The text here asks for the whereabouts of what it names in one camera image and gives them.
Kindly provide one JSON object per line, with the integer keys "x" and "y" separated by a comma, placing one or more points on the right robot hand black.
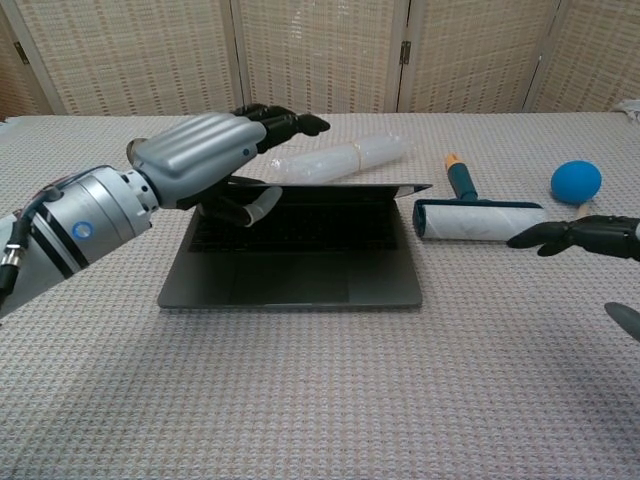
{"x": 585, "y": 235}

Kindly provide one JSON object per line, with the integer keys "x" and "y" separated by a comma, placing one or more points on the left robot hand grey black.
{"x": 200, "y": 150}

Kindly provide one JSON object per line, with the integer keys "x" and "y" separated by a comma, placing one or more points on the silver grey laptop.
{"x": 295, "y": 270}

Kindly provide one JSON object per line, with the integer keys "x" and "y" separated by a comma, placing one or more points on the woven folding screen panel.
{"x": 480, "y": 55}
{"x": 145, "y": 55}
{"x": 15, "y": 85}
{"x": 320, "y": 55}
{"x": 595, "y": 55}

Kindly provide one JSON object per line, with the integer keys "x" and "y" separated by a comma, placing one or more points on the dark metal door hinge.
{"x": 405, "y": 52}
{"x": 20, "y": 52}

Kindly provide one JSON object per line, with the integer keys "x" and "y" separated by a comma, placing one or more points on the white crumpled cloth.
{"x": 629, "y": 110}

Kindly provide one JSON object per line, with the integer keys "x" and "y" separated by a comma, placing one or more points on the clear plastic cup stack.
{"x": 345, "y": 157}

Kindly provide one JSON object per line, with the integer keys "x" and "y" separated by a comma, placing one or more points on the beige woven tablecloth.
{"x": 350, "y": 390}

